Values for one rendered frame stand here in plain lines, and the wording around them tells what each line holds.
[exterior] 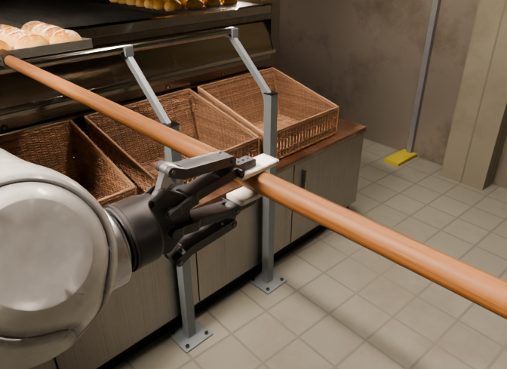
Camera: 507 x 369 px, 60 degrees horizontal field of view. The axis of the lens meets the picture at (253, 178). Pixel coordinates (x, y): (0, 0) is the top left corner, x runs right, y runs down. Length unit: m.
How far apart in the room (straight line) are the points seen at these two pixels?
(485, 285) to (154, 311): 1.53
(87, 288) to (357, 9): 3.64
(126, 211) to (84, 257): 0.24
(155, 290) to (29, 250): 1.57
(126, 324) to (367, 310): 1.06
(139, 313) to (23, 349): 1.57
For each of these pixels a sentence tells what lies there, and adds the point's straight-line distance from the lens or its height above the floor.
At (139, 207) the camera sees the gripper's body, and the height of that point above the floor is 1.23.
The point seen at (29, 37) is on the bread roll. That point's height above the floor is 1.23.
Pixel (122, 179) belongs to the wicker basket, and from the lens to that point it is 1.64.
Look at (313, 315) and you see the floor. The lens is 2.09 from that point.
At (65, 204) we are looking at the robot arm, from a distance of 0.23.
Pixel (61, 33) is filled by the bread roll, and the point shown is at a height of 1.23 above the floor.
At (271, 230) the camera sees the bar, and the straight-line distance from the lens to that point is 2.04.
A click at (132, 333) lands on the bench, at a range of 1.84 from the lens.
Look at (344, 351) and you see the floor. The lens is 1.97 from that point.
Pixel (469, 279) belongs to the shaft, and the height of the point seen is 1.20.
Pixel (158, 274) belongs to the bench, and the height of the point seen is 0.36.
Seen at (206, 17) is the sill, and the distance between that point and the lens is 2.25.
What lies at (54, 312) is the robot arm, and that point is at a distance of 0.23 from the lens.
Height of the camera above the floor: 1.47
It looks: 28 degrees down
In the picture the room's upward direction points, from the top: straight up
